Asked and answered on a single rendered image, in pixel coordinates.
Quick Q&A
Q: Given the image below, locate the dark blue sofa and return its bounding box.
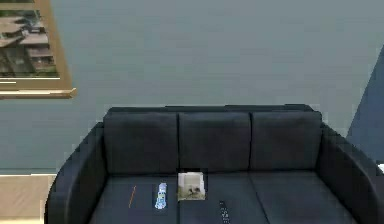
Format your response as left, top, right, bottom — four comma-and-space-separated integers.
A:
44, 104, 384, 224

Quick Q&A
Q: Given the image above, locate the pale square book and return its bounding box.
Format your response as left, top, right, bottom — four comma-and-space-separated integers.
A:
177, 171, 207, 202

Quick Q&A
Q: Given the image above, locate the blue and white remote control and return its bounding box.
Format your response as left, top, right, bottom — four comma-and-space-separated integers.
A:
154, 182, 168, 210

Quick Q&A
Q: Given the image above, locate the orange pencil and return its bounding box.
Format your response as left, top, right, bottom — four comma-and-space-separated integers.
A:
128, 185, 138, 209

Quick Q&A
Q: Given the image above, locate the black remote control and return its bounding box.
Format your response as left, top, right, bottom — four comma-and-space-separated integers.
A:
218, 200, 231, 224

